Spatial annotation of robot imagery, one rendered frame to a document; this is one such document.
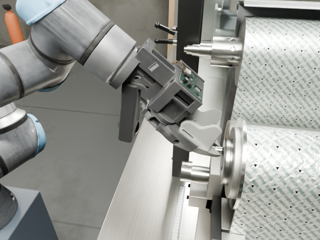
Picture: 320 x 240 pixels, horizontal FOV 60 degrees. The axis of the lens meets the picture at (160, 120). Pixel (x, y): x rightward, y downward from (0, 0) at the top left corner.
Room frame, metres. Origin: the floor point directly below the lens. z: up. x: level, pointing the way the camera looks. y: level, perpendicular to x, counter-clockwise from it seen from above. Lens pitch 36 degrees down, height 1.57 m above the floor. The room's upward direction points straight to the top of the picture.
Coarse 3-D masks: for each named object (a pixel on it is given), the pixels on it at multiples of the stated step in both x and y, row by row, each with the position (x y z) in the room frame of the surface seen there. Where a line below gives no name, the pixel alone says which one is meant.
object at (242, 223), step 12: (240, 216) 0.26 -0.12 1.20; (252, 216) 0.26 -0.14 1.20; (264, 216) 0.25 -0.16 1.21; (240, 228) 0.26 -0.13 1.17; (252, 228) 0.25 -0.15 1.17; (264, 228) 0.25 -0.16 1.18; (276, 228) 0.25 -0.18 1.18; (288, 228) 0.25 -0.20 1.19; (300, 228) 0.24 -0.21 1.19; (312, 228) 0.24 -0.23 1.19
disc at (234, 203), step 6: (240, 120) 0.35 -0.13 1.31; (240, 126) 0.34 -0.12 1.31; (246, 132) 0.31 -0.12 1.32; (246, 138) 0.30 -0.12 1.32; (246, 144) 0.29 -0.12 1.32; (246, 150) 0.28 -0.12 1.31; (246, 156) 0.28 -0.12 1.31; (240, 162) 0.28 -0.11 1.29; (240, 168) 0.27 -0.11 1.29; (240, 174) 0.26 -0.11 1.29; (240, 180) 0.26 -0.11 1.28; (240, 186) 0.25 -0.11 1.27; (240, 192) 0.25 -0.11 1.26; (234, 198) 0.27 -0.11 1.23; (234, 204) 0.26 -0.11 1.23
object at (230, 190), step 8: (232, 128) 0.36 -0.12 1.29; (232, 136) 0.34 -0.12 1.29; (240, 136) 0.32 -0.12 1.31; (240, 144) 0.30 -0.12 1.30; (240, 152) 0.29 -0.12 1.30; (232, 160) 0.30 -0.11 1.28; (232, 168) 0.28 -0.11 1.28; (232, 176) 0.27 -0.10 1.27; (232, 184) 0.27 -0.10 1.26; (232, 192) 0.27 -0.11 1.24
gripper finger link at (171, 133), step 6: (156, 120) 0.34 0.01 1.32; (156, 126) 0.33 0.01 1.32; (162, 126) 0.33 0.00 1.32; (168, 126) 0.32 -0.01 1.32; (174, 126) 0.33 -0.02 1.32; (162, 132) 0.32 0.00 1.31; (168, 132) 0.32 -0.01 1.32; (174, 132) 0.32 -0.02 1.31; (168, 138) 0.32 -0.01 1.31; (174, 138) 0.31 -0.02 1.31; (180, 138) 0.32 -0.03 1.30; (186, 138) 0.32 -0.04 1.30; (174, 144) 0.32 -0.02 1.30; (180, 144) 0.32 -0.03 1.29; (186, 144) 0.32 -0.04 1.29; (192, 144) 0.32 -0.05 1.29; (192, 150) 0.32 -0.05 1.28
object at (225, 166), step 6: (228, 144) 0.32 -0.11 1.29; (228, 150) 0.31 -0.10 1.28; (222, 156) 0.33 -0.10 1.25; (228, 156) 0.30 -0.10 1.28; (222, 162) 0.32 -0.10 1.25; (228, 162) 0.30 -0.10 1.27; (222, 168) 0.31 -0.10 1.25; (228, 168) 0.29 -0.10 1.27; (222, 174) 0.29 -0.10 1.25; (228, 174) 0.29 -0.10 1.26; (222, 180) 0.29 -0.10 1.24; (228, 180) 0.29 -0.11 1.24
